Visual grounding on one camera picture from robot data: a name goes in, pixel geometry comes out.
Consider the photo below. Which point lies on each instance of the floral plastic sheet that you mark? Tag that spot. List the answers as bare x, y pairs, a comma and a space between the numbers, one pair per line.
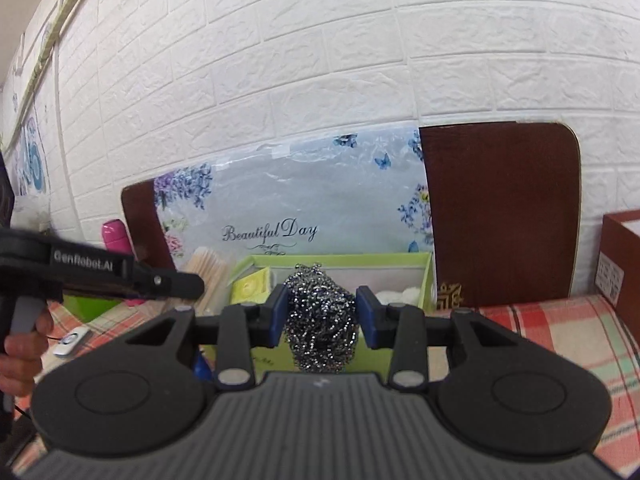
325, 200

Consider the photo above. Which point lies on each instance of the brown cardboard box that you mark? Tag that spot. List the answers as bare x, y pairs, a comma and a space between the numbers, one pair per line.
620, 260

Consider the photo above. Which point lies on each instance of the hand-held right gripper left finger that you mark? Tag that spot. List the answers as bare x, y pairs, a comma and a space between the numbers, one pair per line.
277, 315

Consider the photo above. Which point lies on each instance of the plaid tablecloth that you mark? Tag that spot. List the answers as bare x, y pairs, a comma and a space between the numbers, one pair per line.
550, 325

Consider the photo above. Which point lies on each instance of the blue plastic cube container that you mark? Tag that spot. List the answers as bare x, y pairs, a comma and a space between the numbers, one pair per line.
202, 366

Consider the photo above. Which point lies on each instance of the light green cardboard box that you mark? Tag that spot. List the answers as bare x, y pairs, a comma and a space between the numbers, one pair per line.
350, 258

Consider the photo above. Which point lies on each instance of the white and yellow medicine box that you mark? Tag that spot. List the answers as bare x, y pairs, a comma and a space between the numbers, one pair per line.
250, 287

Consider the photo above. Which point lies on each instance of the brown wooden headboard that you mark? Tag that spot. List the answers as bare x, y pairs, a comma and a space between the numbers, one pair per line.
500, 210

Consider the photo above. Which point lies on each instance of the bundle of wooden toothpicks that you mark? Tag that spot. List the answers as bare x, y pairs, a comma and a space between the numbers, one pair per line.
205, 267

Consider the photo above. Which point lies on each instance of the dark green storage box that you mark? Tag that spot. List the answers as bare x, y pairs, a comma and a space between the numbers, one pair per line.
90, 304

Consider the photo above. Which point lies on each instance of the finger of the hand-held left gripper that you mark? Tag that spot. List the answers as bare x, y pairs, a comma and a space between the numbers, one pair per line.
175, 286

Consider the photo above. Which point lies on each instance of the white oval electronic device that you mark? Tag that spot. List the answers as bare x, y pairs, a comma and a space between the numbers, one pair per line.
70, 342

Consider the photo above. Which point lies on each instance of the person's left hand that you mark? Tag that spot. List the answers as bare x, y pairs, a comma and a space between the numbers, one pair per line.
20, 360

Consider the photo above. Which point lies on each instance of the steel wool scrubber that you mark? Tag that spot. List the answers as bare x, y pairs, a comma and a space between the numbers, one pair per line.
320, 320

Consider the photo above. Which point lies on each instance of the blue wall sticker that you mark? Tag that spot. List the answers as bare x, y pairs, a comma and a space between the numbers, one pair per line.
31, 160

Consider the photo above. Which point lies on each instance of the pink thermos bottle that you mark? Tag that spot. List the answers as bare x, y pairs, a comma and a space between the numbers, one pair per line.
115, 235

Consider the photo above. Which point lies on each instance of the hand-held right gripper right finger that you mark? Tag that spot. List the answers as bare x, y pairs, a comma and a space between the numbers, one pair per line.
365, 317

